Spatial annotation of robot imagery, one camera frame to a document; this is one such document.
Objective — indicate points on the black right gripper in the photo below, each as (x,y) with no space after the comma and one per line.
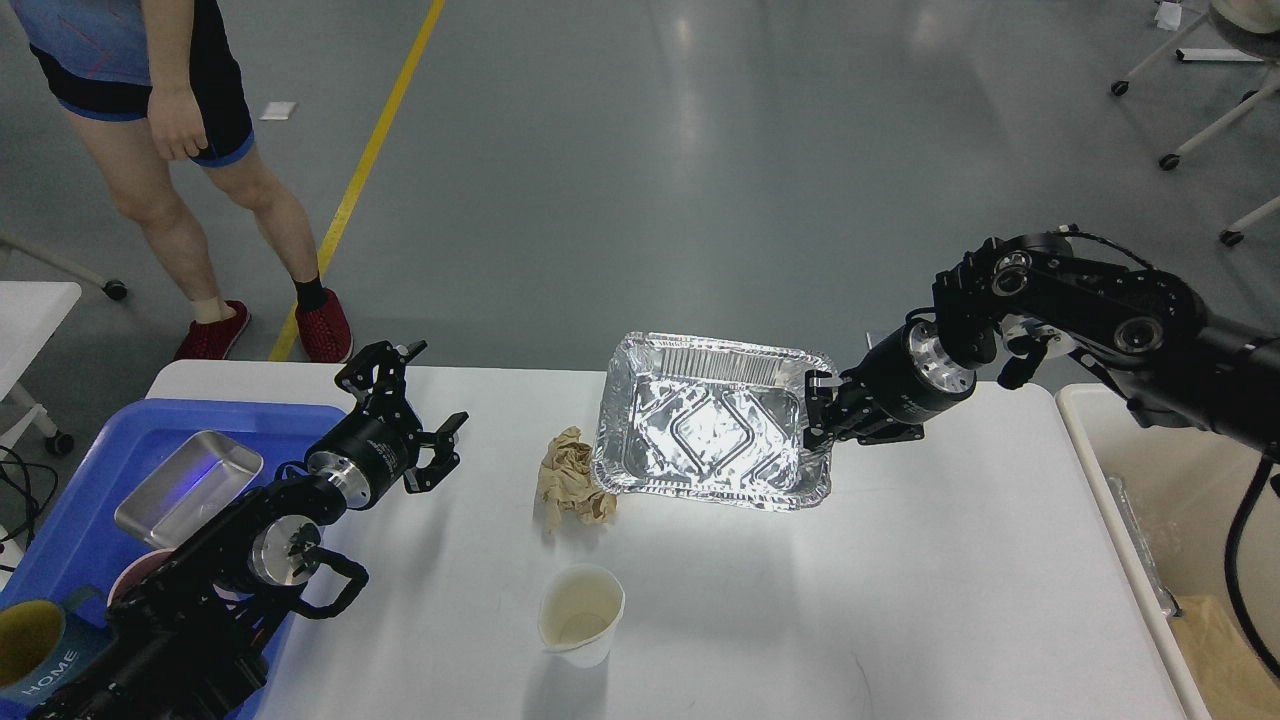
(905,380)

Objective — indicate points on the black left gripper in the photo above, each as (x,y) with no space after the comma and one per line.
(364,455)

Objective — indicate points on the aluminium foil tray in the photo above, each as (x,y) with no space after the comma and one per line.
(710,420)

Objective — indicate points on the brown paper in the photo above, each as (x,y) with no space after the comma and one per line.
(566,485)
(1232,682)

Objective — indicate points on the square stainless steel tray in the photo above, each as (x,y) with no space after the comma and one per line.
(187,489)

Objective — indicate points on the white paper cup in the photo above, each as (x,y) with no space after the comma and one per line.
(580,613)

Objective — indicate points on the pink mug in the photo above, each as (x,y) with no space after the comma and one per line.
(137,571)

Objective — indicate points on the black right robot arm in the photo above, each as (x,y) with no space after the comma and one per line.
(1144,334)

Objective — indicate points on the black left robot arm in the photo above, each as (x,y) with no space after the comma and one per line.
(189,640)

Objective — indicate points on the grey chair leg caster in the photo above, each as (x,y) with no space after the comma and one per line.
(115,289)

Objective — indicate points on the white paper scrap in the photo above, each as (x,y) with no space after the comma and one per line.
(277,111)

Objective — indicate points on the blue plastic bin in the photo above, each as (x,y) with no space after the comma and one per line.
(80,544)

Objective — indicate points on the beige plastic bin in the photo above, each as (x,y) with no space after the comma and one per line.
(1186,486)

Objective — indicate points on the white side table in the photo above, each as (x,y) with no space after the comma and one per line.
(30,312)

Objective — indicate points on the foil tray in bin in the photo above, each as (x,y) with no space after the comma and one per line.
(1166,600)

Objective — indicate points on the blue HOME mug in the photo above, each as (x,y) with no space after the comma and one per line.
(45,644)

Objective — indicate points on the brown paper in bin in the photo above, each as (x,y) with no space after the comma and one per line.
(1232,682)

